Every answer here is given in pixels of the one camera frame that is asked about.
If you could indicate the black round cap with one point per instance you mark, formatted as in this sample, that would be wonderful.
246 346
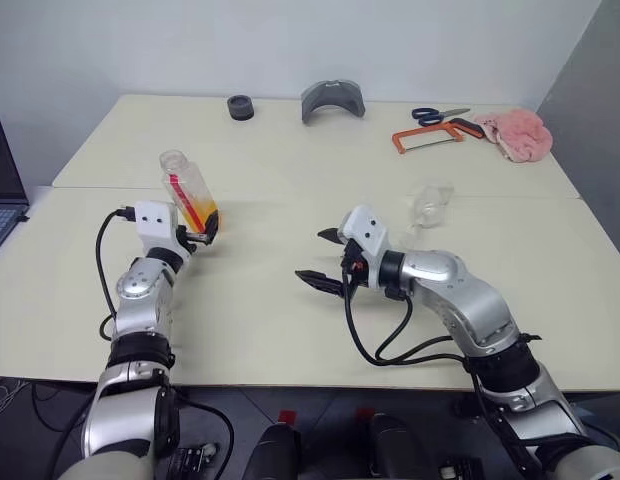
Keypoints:
240 109

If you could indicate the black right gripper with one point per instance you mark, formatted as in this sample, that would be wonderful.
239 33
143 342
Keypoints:
354 267

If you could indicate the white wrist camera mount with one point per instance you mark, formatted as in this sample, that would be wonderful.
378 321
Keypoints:
367 227
155 220

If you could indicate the red tag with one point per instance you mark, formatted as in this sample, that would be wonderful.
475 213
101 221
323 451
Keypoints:
363 415
287 417

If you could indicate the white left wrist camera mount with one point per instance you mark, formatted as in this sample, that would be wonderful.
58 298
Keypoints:
155 220

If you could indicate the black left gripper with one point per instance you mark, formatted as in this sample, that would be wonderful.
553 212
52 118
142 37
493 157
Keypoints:
185 241

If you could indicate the clear bottle with orange liquid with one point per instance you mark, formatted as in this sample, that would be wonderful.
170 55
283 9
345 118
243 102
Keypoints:
187 180

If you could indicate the orange hacksaw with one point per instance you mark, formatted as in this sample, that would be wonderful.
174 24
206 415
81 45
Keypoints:
400 137

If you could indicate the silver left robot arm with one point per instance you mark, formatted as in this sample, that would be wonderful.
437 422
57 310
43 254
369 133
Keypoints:
140 285

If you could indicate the dark rounded shape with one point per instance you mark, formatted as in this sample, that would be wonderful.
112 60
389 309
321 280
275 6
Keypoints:
395 447
277 452

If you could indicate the grey curved visor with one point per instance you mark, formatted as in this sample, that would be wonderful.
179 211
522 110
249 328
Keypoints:
315 100

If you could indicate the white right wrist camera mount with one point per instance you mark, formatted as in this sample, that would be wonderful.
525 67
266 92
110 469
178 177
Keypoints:
367 227

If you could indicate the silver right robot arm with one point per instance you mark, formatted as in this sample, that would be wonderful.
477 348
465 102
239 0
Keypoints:
465 295

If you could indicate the dark grey laptop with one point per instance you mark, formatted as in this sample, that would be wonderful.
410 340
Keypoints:
2 165

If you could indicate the pink cloth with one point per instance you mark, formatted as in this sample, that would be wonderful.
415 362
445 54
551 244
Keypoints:
520 132

